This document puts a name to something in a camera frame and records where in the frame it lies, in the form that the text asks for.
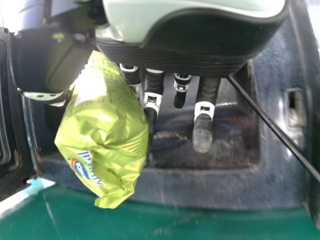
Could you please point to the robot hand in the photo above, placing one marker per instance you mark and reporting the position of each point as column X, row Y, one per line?
column 190, row 37

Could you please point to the yellow-green biscuit packet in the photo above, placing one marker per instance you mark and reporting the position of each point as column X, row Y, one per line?
column 100, row 130

